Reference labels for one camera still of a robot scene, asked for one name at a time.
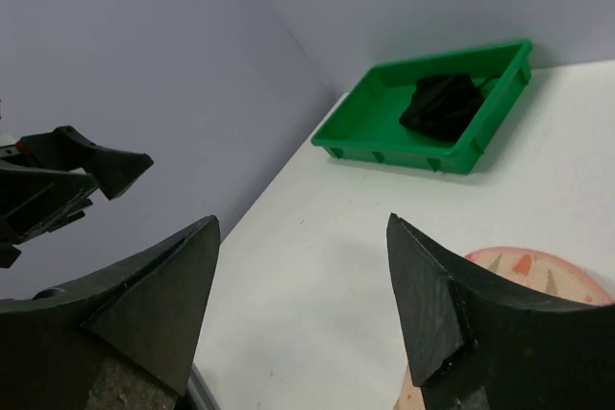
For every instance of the green plastic tray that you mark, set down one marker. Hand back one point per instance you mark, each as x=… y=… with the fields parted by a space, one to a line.
x=366 y=125

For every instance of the black bra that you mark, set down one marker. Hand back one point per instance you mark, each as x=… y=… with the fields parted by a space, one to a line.
x=443 y=106

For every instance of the pink floral mesh laundry bag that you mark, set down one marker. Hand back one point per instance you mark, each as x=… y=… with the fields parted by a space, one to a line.
x=543 y=272

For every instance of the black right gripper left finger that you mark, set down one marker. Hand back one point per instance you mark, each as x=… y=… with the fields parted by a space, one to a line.
x=123 y=337

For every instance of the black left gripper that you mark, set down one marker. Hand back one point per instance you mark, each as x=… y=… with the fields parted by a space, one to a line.
x=35 y=200

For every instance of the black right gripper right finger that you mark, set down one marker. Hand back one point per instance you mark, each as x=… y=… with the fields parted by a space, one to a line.
x=475 y=340

